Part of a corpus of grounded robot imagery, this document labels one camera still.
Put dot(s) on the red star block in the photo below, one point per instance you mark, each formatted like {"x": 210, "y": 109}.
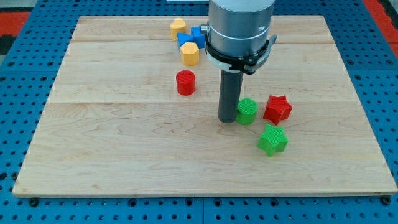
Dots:
{"x": 277, "y": 109}

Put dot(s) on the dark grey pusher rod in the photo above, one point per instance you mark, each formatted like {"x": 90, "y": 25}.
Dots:
{"x": 230, "y": 89}

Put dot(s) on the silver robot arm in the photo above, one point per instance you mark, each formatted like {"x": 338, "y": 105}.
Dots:
{"x": 238, "y": 27}

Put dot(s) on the blue block front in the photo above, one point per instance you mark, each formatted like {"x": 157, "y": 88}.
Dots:
{"x": 183, "y": 38}

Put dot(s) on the green cylinder block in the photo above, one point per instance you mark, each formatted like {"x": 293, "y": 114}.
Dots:
{"x": 247, "y": 109}

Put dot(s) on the blue block rear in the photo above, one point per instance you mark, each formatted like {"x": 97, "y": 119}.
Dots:
{"x": 199, "y": 38}

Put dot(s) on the yellow heart block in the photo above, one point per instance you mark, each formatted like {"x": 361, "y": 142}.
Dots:
{"x": 177, "y": 26}

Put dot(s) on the green star block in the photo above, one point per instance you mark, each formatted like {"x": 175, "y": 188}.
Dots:
{"x": 272, "y": 140}

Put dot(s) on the yellow hexagon block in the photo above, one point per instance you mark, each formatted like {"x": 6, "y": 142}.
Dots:
{"x": 189, "y": 53}

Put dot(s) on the red cylinder block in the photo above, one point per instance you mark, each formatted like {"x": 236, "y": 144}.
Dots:
{"x": 185, "y": 82}

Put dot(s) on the blue block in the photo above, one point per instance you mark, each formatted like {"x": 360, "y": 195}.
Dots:
{"x": 199, "y": 38}
{"x": 183, "y": 38}

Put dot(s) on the wooden board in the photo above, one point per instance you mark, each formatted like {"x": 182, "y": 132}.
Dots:
{"x": 115, "y": 126}

